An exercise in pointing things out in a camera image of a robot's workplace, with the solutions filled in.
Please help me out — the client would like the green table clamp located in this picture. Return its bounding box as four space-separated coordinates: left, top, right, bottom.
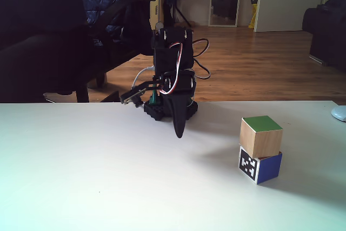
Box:
150 90 161 106

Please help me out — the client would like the wooden cube with red face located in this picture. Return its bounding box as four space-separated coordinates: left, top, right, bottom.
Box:
238 146 283 185

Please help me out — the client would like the white door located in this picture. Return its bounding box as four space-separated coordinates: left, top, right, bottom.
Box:
254 0 332 33

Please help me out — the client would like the yellow bag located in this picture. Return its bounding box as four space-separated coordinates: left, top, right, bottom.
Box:
248 0 261 29

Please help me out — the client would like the wooden cube with green face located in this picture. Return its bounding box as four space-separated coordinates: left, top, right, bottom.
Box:
239 115 284 159

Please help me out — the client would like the black office chair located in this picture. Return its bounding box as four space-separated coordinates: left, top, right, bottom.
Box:
0 0 157 103

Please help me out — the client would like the small camera circuit board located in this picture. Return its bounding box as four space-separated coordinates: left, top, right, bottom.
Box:
119 81 148 107

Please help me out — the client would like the white camera cable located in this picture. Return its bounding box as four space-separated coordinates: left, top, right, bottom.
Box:
132 65 155 89

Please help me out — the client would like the dark sofa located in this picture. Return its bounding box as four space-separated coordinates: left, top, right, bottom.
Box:
302 0 346 74

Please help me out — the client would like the white computer mouse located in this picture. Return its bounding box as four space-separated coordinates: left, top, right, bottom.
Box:
331 105 346 122

